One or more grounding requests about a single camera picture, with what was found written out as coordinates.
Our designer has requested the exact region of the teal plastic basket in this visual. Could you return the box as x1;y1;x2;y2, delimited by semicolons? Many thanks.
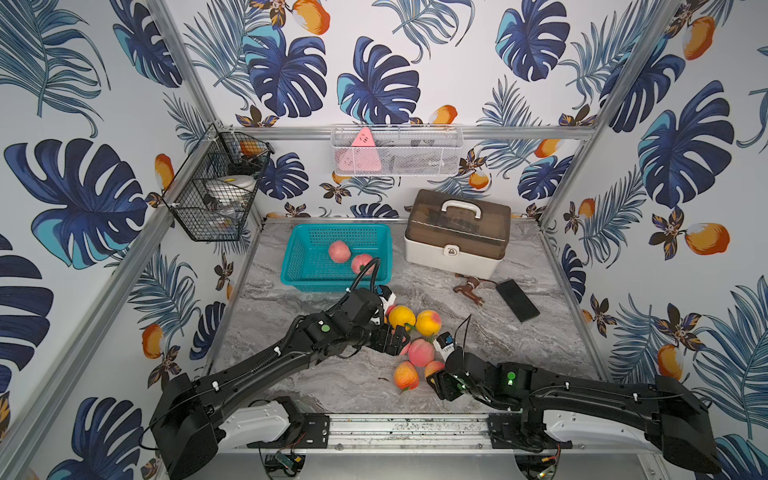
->
281;223;393;293

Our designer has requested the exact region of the orange peach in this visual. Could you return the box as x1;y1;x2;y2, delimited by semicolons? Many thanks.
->
424;360;445;378
393;361;420;391

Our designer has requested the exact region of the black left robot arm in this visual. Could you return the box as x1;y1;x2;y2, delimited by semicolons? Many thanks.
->
149;286;409;479

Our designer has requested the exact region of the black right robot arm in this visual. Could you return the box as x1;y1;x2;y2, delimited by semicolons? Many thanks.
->
426;348;722;475

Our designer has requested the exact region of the yellow peach centre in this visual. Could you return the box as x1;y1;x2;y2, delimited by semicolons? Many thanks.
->
387;305;416;332

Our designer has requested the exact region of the yellow red peach right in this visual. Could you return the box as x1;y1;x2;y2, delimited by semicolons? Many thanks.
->
415;310;443;337

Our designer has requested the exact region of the black phone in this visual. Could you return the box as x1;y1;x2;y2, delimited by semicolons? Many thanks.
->
496;279;540;322

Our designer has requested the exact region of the brown white storage box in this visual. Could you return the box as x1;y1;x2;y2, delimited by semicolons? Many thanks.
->
404;189;512;279

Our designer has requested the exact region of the pink triangle object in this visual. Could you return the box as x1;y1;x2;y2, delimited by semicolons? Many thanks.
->
337;127;382;174

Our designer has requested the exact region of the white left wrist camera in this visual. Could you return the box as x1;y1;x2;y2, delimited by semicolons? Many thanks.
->
374;285;396;324

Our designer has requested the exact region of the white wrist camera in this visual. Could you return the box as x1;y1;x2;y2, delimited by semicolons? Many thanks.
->
374;285;396;324
433;331;455;363

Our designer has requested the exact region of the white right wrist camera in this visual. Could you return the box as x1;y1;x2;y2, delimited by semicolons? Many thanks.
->
433;331;455;363

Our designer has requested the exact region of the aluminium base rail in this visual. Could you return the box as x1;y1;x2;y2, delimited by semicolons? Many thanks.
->
211;406;658;454

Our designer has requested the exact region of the clear wall shelf tray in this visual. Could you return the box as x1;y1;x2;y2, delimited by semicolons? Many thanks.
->
330;125;464;177

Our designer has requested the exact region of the white bowl in wire basket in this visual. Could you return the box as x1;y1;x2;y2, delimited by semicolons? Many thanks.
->
205;175;257;208

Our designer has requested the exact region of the black wire wall basket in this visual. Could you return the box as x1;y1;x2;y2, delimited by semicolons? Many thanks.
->
162;124;274;242

